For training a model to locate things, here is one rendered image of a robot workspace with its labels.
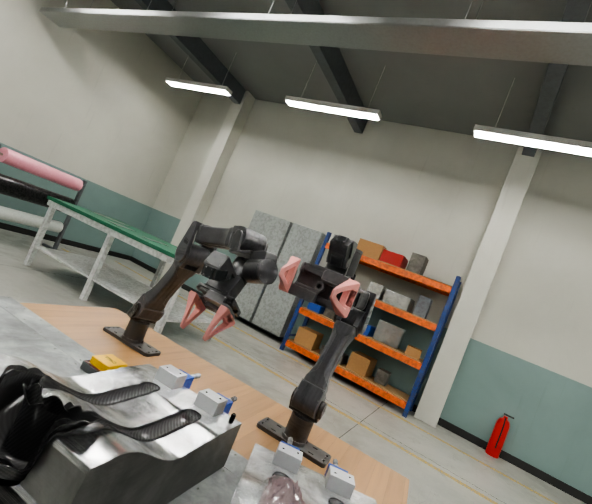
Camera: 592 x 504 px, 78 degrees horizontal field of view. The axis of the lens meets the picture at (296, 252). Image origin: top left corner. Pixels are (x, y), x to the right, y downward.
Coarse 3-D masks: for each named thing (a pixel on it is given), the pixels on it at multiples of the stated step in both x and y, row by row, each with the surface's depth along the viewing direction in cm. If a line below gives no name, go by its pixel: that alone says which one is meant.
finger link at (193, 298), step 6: (192, 294) 81; (198, 294) 83; (192, 300) 80; (198, 300) 82; (186, 306) 80; (192, 306) 81; (198, 306) 83; (204, 306) 85; (210, 306) 84; (216, 306) 84; (186, 312) 80; (192, 312) 83; (198, 312) 83; (186, 318) 80; (192, 318) 82; (180, 324) 79; (186, 324) 81
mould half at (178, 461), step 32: (64, 384) 59; (96, 384) 66; (128, 384) 70; (160, 384) 75; (128, 416) 60; (160, 416) 64; (224, 416) 73; (64, 448) 40; (96, 448) 42; (128, 448) 45; (160, 448) 55; (192, 448) 59; (224, 448) 69; (0, 480) 42; (32, 480) 40; (64, 480) 39; (96, 480) 40; (128, 480) 46; (160, 480) 52; (192, 480) 62
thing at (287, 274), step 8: (288, 264) 65; (296, 264) 68; (280, 272) 62; (288, 272) 68; (296, 272) 70; (280, 280) 64; (288, 280) 68; (280, 288) 69; (288, 288) 69; (296, 288) 69; (304, 288) 68; (312, 288) 69; (296, 296) 69; (304, 296) 68; (312, 296) 68
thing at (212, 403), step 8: (200, 392) 72; (208, 392) 74; (200, 400) 72; (208, 400) 72; (216, 400) 72; (224, 400) 73; (232, 400) 81; (200, 408) 72; (208, 408) 71; (216, 408) 71; (224, 408) 75
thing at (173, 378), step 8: (160, 368) 76; (168, 368) 77; (176, 368) 79; (160, 376) 76; (168, 376) 76; (176, 376) 75; (184, 376) 77; (192, 376) 82; (200, 376) 87; (168, 384) 75; (176, 384) 76; (184, 384) 79
